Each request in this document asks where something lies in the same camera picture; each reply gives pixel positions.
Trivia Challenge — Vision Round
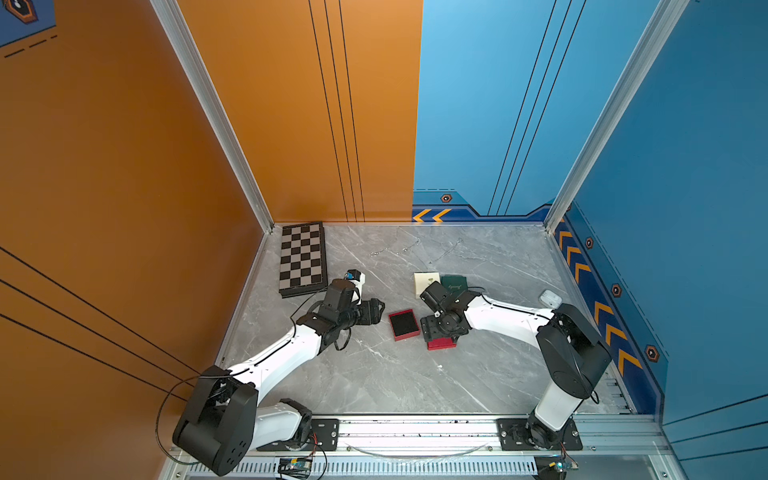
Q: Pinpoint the green jewelry box lid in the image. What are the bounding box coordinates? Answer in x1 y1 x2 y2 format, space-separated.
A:
440 274 468 294

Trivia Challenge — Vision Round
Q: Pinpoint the red jewelry box base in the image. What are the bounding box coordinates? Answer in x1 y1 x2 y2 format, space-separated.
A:
388 309 421 341

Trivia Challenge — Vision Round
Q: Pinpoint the cream booklet with flower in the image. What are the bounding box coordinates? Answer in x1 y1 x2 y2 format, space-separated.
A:
413 272 440 297

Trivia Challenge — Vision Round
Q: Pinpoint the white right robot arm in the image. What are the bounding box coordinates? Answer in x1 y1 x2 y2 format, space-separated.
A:
420 281 612 450

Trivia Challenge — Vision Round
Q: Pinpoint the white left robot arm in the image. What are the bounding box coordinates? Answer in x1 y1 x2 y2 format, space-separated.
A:
172 269 385 476

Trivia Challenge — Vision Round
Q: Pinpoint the black and silver chessboard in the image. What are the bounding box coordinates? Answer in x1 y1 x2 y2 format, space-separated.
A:
278 222 329 298

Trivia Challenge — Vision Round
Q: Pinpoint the white earbuds case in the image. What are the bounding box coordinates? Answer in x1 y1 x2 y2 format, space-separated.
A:
539 290 563 310

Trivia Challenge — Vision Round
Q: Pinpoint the left green circuit board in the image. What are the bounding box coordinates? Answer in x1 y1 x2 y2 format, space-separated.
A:
277 457 313 480

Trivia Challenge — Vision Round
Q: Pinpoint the green circuit board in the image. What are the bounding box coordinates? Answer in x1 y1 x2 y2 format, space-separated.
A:
533 457 579 480
277 457 313 480

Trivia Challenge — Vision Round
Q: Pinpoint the right green circuit board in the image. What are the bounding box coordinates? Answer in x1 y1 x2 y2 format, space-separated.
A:
533 457 579 480

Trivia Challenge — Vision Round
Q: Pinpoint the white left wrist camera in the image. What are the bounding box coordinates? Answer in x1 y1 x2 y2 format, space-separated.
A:
345 269 365 303

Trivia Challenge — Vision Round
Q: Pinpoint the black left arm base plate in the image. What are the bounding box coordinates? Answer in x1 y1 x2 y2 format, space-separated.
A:
257 418 340 453

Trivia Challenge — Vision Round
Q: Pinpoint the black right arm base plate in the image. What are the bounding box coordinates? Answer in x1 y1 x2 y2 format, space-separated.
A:
496 417 583 451

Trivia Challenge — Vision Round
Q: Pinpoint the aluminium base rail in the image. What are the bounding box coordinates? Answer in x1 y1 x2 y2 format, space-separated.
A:
227 414 686 479

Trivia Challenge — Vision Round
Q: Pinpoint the silver aluminium corner post left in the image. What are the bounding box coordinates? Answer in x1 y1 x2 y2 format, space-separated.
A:
150 0 274 233

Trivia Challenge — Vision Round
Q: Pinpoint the silver aluminium corner post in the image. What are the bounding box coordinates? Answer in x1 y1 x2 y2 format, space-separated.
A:
150 0 274 233
543 0 689 234

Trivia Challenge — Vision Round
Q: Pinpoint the silver aluminium corner post right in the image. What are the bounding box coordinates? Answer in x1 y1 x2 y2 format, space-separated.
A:
543 0 689 234

